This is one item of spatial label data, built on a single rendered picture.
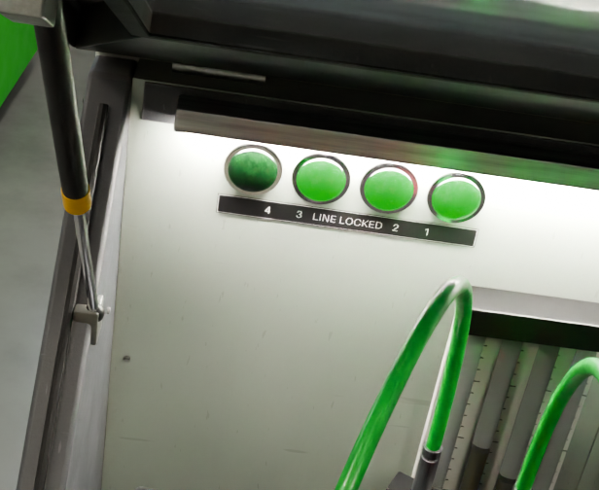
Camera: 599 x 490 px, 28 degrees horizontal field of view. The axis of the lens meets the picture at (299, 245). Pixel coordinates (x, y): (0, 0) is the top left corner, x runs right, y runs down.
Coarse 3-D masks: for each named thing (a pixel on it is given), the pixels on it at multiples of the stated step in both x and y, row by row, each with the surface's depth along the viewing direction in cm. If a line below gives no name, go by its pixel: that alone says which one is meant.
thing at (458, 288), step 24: (456, 288) 89; (432, 312) 85; (456, 312) 100; (408, 336) 83; (456, 336) 102; (408, 360) 81; (456, 360) 105; (384, 384) 80; (456, 384) 107; (384, 408) 79; (360, 432) 79; (432, 432) 111; (360, 456) 78; (432, 456) 112; (360, 480) 78
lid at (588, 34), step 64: (0, 0) 61; (64, 0) 95; (128, 0) 69; (192, 0) 76; (256, 0) 72; (320, 0) 68; (384, 0) 65; (448, 0) 62; (512, 0) 60; (576, 0) 57; (192, 64) 103; (256, 64) 95; (320, 64) 88; (384, 64) 85; (448, 64) 86; (512, 64) 86; (576, 64) 81
